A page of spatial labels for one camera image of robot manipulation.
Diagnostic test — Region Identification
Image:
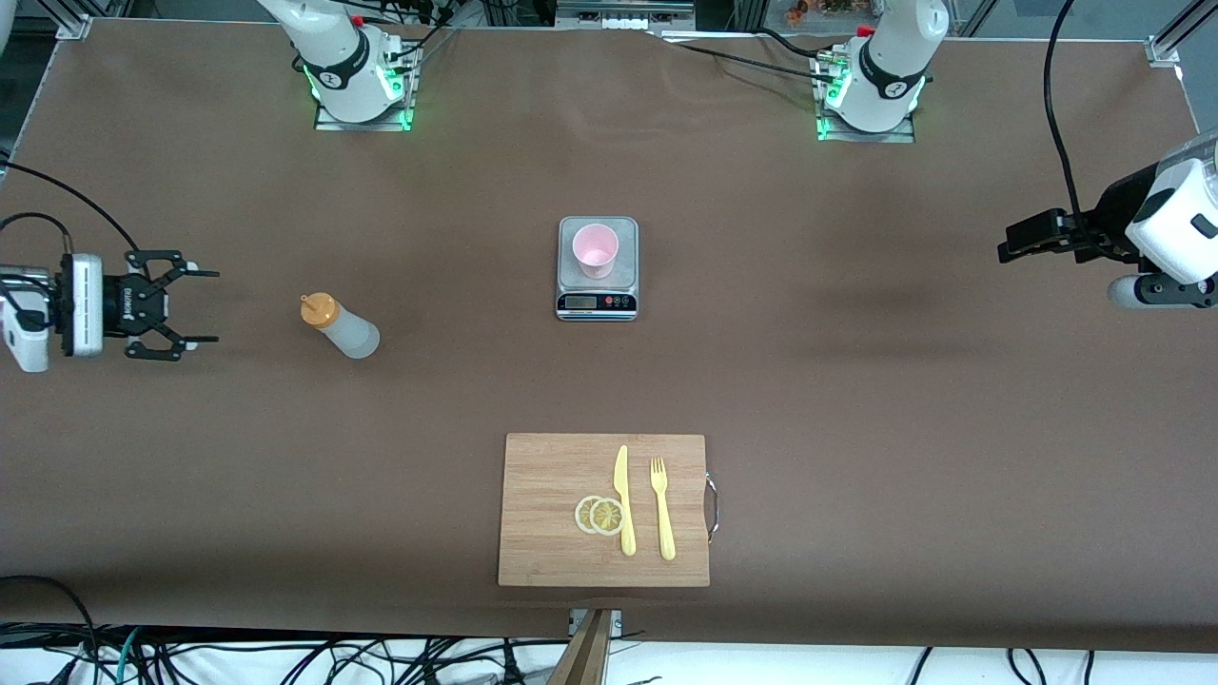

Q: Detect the clear sauce bottle orange cap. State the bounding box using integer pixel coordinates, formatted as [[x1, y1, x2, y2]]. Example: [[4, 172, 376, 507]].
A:
[[300, 292, 382, 361]]

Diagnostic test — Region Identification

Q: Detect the pink cup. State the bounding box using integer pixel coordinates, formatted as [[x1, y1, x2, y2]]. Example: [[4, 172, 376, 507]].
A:
[[572, 224, 620, 280]]

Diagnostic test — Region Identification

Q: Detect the wooden cutting board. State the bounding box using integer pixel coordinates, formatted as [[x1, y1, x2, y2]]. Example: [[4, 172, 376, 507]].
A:
[[498, 433, 719, 588]]

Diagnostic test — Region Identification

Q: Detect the silver kitchen scale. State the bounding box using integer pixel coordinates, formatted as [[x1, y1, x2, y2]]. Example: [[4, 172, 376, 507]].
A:
[[556, 216, 639, 323]]

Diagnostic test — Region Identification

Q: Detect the white power strip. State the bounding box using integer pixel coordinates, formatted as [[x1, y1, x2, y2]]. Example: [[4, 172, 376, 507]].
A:
[[557, 0, 696, 31]]

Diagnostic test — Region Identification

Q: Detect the yellow plastic fork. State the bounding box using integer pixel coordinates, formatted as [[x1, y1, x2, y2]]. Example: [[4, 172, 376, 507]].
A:
[[650, 458, 677, 561]]

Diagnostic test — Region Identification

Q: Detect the yellow plastic knife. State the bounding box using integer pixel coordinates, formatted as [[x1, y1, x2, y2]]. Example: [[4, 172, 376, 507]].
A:
[[614, 444, 637, 558]]

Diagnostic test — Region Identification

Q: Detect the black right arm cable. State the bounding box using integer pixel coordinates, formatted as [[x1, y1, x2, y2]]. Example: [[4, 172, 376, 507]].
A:
[[0, 160, 144, 324]]

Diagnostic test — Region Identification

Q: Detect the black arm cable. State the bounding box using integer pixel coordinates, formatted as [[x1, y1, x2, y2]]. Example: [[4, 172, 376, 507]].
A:
[[1043, 0, 1088, 234], [0, 160, 144, 324]]

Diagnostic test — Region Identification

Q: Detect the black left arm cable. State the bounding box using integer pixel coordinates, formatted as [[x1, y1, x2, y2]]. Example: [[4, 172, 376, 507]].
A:
[[1043, 0, 1088, 234]]

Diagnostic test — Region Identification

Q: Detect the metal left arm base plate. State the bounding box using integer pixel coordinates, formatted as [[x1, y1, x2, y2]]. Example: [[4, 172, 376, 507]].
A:
[[814, 52, 917, 144]]

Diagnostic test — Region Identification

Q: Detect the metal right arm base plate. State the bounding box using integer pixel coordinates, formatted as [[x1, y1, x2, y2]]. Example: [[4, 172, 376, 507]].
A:
[[314, 43, 417, 132]]

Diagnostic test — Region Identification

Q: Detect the teal floor cable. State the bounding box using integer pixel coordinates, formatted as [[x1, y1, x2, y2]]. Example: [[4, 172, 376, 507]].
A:
[[112, 626, 144, 685]]

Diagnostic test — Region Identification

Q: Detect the black base cable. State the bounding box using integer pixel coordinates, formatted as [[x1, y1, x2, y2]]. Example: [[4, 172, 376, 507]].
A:
[[750, 25, 834, 63], [652, 36, 838, 87]]

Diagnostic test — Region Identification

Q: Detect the wooden post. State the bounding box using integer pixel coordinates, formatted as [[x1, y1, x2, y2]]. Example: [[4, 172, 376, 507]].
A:
[[549, 609, 615, 685]]

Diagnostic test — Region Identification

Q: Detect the metal table bracket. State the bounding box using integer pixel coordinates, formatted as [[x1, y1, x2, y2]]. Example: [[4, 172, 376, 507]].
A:
[[568, 609, 623, 640]]

